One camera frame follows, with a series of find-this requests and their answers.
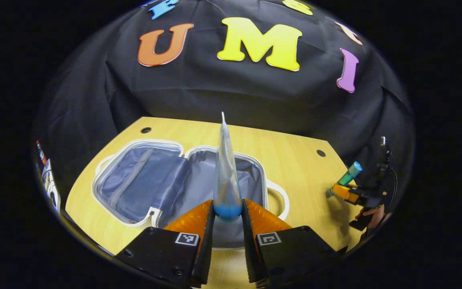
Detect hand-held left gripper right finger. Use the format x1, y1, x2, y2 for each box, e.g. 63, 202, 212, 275
241, 198, 348, 289

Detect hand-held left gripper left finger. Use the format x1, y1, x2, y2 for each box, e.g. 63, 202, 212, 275
114, 199, 216, 289

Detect teal capped bottle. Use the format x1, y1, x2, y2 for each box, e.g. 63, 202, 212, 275
326, 161, 363, 197

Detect clear tube with blue cap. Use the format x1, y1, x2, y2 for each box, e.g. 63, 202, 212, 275
213, 112, 243, 222

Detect white suitcase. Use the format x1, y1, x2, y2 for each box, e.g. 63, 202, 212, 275
91, 138, 290, 250

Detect red white bottle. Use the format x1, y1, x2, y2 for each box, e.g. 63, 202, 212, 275
36, 140, 49, 166

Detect white object with cables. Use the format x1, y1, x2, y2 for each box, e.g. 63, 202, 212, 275
41, 159, 61, 212

